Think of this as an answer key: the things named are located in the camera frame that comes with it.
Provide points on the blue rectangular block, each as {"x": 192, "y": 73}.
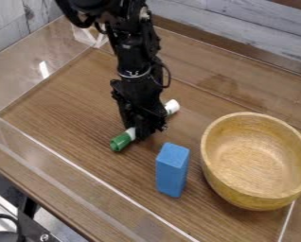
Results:
{"x": 172, "y": 168}

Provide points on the black metal bracket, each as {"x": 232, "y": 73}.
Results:
{"x": 34, "y": 232}

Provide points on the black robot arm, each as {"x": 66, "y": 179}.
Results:
{"x": 125, "y": 21}

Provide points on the green and white marker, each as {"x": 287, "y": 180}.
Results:
{"x": 121, "y": 141}

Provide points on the clear acrylic tray wall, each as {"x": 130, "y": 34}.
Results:
{"x": 59, "y": 117}

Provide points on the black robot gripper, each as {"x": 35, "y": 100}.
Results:
{"x": 141, "y": 108}

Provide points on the brown wooden bowl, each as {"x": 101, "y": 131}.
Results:
{"x": 251, "y": 160}

